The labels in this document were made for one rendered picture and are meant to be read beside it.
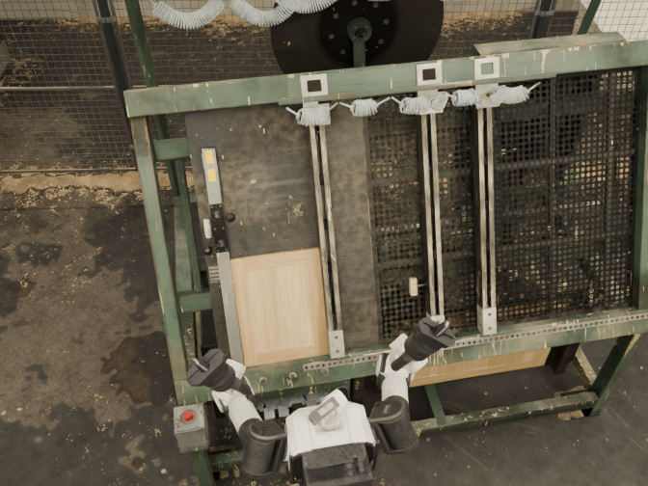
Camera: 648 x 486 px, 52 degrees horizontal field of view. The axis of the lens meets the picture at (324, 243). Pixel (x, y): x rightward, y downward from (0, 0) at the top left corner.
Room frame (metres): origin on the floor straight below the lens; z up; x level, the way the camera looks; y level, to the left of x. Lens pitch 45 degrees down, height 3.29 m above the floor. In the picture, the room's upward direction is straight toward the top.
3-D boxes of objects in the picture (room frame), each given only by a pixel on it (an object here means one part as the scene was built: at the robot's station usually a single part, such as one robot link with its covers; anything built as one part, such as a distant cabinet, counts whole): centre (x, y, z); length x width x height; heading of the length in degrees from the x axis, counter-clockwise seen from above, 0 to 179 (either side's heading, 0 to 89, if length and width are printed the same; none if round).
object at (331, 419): (1.06, -0.02, 1.48); 0.10 x 0.07 x 0.09; 130
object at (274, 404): (1.49, 0.12, 0.69); 0.50 x 0.14 x 0.24; 100
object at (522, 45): (2.71, -1.03, 1.38); 0.70 x 0.15 x 0.85; 100
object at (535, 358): (1.97, -0.76, 0.53); 0.90 x 0.02 x 0.55; 100
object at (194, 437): (1.34, 0.54, 0.84); 0.12 x 0.12 x 0.18; 10
